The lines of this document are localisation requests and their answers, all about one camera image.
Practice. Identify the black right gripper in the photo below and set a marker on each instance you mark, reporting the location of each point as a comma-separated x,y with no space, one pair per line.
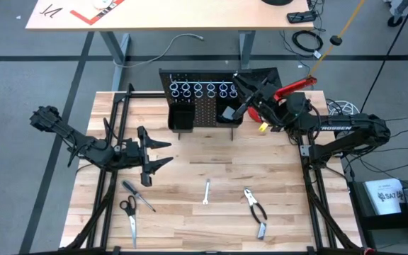
266,104

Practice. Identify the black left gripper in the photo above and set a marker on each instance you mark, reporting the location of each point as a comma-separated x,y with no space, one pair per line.
129,154

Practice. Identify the black plastic pegboard bin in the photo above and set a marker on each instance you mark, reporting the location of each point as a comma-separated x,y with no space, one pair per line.
181,118
221,123

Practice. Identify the black metal pegboard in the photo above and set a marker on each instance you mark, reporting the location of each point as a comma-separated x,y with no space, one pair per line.
205,110

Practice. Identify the small silver combination wrench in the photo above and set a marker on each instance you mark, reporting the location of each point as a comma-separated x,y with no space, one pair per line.
207,192

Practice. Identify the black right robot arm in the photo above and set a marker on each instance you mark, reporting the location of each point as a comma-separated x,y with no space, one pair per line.
349,128

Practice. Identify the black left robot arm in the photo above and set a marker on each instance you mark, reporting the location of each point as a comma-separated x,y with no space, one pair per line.
83,145

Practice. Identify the red desk lamp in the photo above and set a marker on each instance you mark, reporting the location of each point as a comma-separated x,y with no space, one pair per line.
296,86

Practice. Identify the black flat device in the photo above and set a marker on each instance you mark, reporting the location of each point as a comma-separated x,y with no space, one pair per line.
300,16

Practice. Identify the black round base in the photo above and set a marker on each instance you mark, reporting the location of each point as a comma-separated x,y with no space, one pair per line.
276,2

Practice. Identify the light wooden desk grey legs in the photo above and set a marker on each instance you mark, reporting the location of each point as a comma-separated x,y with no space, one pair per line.
190,14

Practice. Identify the white power strip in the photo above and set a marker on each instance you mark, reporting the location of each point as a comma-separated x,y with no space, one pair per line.
342,106

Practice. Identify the black round puck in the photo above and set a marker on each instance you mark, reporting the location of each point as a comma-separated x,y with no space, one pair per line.
335,40

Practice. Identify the red L-shaped strip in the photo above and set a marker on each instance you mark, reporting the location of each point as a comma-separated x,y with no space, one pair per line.
83,17

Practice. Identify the white round tape roll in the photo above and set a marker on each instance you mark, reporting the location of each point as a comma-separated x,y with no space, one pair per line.
102,3

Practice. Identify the white printed booklet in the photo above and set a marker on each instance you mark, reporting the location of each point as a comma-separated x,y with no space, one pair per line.
382,196

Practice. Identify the black equipment cart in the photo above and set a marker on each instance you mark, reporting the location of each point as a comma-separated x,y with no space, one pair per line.
374,223

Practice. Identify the chrome hook rail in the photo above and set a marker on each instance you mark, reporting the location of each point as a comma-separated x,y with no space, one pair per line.
216,83

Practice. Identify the black aluminium rig frame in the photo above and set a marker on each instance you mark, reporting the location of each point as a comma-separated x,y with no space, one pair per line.
154,253

